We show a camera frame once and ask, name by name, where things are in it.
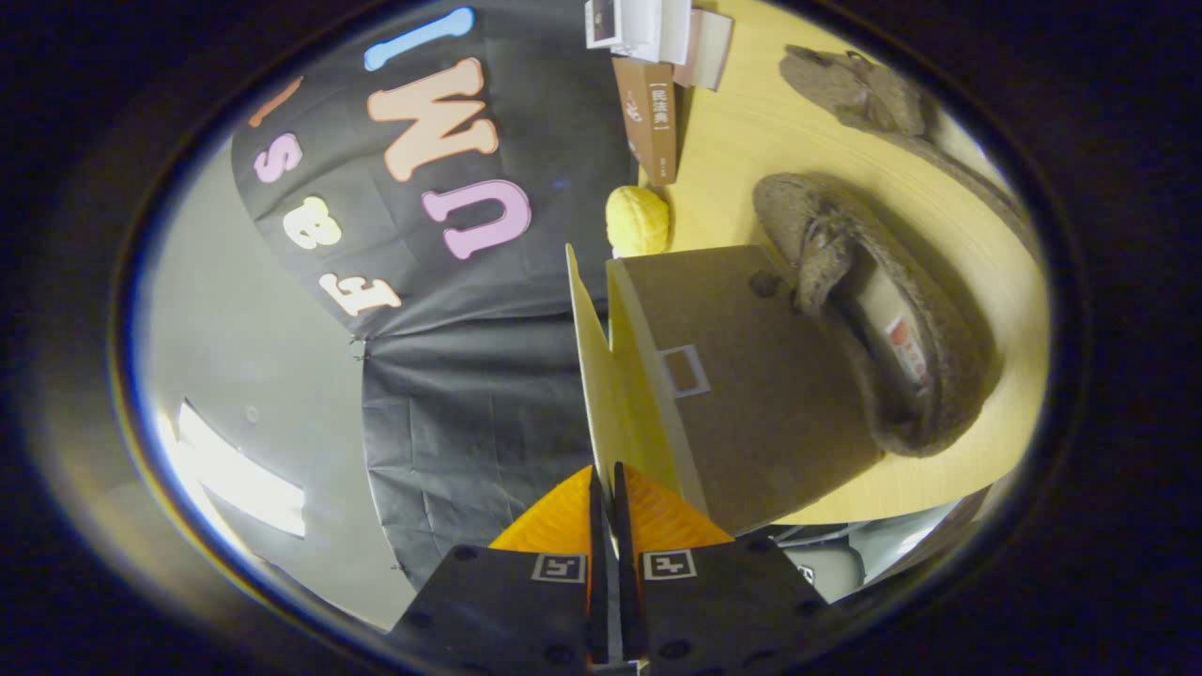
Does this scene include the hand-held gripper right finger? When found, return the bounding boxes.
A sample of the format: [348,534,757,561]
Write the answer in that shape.
[612,460,848,675]

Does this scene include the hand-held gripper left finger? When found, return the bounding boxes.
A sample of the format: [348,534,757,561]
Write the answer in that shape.
[387,465,609,674]

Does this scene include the brown cardboard storage box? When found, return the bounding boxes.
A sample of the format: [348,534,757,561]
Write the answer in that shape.
[566,242,886,538]

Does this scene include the brown fuzzy shoe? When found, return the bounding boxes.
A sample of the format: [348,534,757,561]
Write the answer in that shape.
[779,44,1039,259]
[751,172,989,459]

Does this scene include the ceiling light panel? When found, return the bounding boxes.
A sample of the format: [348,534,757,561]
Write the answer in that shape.
[177,402,309,538]

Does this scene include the yellow pink green plush toy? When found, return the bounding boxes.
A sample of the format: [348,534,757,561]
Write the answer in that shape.
[606,185,672,259]

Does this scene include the brown hardcover book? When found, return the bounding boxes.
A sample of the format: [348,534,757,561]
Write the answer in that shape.
[612,56,679,186]

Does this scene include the pale pink book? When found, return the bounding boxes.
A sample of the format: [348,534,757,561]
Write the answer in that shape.
[676,9,735,92]

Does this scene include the thick white book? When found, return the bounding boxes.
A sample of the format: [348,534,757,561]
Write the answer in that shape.
[615,0,693,65]

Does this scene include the white book with portrait cover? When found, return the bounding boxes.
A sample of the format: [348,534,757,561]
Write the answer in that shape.
[584,0,623,50]

